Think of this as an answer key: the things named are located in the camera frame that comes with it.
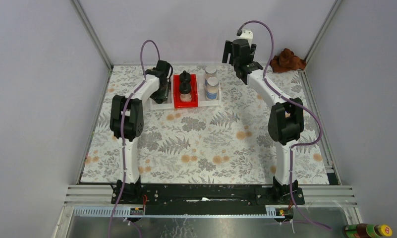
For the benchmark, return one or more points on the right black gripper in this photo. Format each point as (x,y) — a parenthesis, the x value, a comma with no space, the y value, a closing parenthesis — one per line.
(228,49)

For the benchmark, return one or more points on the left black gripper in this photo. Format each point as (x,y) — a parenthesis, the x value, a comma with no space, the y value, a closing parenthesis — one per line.
(162,95)

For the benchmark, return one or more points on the black-cap jar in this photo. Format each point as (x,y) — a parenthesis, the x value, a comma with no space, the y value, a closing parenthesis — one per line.
(185,77)
(185,92)

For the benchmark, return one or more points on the blue-label shaker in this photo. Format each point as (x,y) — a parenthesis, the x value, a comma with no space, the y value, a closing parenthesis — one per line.
(212,88)
(210,71)

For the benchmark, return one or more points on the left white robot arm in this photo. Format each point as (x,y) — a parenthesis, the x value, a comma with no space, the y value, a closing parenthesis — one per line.
(127,117)

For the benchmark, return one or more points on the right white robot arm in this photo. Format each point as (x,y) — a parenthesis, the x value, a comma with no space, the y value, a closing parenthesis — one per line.
(286,120)

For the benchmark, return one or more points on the left clear plastic bin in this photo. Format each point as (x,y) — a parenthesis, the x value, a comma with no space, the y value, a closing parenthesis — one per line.
(162,105)

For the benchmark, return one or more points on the clear plastic bin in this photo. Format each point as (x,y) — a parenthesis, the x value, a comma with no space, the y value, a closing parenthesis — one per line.
(162,105)
(202,100)

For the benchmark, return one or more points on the red plastic bin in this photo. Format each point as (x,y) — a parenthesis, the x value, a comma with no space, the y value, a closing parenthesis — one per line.
(176,93)

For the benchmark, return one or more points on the right clear plastic bin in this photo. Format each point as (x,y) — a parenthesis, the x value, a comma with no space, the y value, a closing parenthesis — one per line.
(202,100)

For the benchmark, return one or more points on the brown crumpled cloth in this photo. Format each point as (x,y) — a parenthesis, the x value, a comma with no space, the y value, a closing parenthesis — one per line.
(287,61)

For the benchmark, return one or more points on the floral table mat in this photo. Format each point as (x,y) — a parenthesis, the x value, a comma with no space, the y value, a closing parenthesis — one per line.
(228,143)

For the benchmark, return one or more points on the green yellow-cap bottle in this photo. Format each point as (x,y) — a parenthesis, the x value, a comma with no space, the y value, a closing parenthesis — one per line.
(367,231)

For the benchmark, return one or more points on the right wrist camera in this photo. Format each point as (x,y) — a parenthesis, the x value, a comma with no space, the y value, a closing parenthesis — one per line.
(245,34)

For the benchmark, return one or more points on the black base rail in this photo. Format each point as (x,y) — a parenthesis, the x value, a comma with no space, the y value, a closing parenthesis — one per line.
(205,199)

